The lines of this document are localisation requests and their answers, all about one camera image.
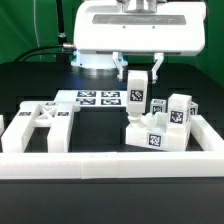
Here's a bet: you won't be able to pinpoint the white small chair post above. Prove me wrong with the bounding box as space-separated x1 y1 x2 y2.
126 70 148 128

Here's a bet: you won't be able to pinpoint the black cables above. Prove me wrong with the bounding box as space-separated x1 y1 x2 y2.
13 0 78 63

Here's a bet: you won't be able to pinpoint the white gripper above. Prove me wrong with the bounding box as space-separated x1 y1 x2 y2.
74 1 206 82

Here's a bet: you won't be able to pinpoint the white U-shaped fence frame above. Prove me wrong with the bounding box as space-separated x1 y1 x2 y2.
0 115 224 179

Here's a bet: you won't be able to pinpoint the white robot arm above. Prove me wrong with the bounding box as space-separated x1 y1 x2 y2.
72 0 206 80

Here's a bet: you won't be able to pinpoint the white chair backrest part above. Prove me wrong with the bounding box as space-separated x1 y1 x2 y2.
1 101 81 153

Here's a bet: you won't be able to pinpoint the white chair seat part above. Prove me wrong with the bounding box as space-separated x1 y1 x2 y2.
125 112 191 152

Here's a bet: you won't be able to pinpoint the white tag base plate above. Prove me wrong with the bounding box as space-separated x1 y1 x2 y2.
55 90 127 107

